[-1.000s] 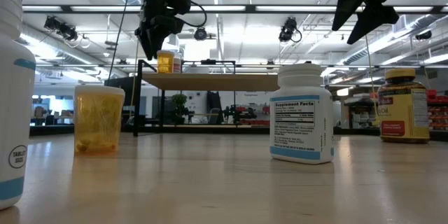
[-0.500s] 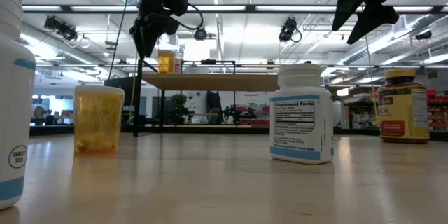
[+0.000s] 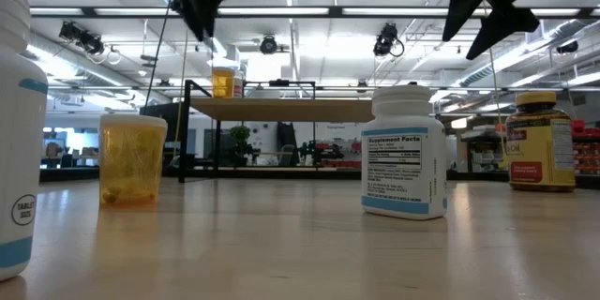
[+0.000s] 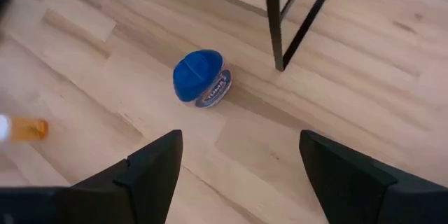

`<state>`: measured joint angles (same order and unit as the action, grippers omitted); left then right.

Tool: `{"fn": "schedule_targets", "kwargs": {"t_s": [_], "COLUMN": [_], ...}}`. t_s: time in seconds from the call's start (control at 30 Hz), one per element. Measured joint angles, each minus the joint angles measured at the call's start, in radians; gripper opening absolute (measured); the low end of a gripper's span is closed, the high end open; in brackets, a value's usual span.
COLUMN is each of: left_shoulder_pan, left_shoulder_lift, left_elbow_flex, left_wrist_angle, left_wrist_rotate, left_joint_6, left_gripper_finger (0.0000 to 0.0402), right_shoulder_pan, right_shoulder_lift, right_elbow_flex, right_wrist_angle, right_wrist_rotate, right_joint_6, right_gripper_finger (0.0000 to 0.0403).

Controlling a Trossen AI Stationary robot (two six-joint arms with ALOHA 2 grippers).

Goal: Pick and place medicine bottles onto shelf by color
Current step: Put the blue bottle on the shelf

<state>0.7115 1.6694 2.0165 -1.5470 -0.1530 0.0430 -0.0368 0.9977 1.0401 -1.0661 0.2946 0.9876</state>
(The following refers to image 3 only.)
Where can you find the wooden shelf black metal legs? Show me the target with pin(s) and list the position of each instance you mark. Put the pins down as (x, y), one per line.
(281, 110)

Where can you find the black ceiling spotlight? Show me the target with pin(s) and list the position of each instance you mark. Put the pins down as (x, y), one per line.
(268, 45)
(93, 44)
(567, 47)
(70, 31)
(385, 40)

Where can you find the red storage bin rack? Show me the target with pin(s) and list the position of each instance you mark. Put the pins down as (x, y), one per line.
(587, 150)

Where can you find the white bottle blue-striped label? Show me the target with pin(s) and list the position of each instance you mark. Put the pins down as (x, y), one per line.
(19, 150)
(403, 173)

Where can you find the pink-labelled bottle white cap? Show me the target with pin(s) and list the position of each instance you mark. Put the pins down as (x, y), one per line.
(238, 86)

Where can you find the black aluminium table frame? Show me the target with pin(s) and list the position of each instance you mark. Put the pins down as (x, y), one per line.
(70, 174)

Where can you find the orange pill vial white cap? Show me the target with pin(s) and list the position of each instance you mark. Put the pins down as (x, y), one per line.
(222, 83)
(132, 164)

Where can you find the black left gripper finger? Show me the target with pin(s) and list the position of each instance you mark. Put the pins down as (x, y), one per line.
(204, 16)
(182, 8)

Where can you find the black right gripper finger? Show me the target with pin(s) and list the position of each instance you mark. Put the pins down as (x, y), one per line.
(508, 25)
(461, 9)

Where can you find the brown bottle yellow cap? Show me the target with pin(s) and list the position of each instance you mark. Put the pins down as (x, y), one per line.
(539, 150)

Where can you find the black overhead frame beam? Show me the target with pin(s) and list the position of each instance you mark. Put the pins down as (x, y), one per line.
(337, 11)

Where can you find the potted green room plant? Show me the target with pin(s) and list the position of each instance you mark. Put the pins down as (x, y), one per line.
(240, 138)

